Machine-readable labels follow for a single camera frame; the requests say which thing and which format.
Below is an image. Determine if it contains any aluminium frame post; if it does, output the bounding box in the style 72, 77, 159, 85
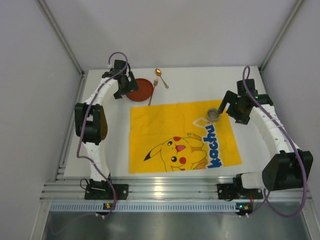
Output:
35, 0, 84, 76
258, 0, 306, 74

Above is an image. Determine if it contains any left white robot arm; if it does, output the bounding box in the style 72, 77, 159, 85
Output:
74, 59, 139, 182

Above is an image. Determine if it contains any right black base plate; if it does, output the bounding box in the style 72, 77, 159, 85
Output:
216, 183, 263, 202

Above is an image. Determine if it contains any right aluminium frame post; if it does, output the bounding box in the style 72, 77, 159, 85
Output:
258, 0, 306, 74

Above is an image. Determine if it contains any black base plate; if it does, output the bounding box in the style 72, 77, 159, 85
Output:
84, 182, 129, 200
216, 183, 263, 202

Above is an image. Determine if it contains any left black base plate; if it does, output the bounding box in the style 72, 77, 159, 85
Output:
84, 182, 129, 200

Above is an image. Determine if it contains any red round plate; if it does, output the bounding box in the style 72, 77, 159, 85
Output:
126, 78, 153, 102

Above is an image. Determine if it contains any yellow Pikachu placemat cloth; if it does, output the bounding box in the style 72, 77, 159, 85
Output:
129, 100, 242, 174

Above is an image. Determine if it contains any left aluminium frame post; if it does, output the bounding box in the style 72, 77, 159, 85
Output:
35, 0, 84, 76

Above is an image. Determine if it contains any slotted grey cable duct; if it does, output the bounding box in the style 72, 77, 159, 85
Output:
50, 202, 252, 213

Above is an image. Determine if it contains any aluminium mounting rail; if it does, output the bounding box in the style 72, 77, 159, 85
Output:
39, 176, 312, 201

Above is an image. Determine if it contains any gold fork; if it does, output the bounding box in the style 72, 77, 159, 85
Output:
148, 77, 159, 106

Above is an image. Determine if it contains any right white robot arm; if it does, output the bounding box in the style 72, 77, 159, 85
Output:
218, 79, 313, 191

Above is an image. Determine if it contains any gold spoon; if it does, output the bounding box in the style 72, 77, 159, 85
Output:
155, 68, 169, 89

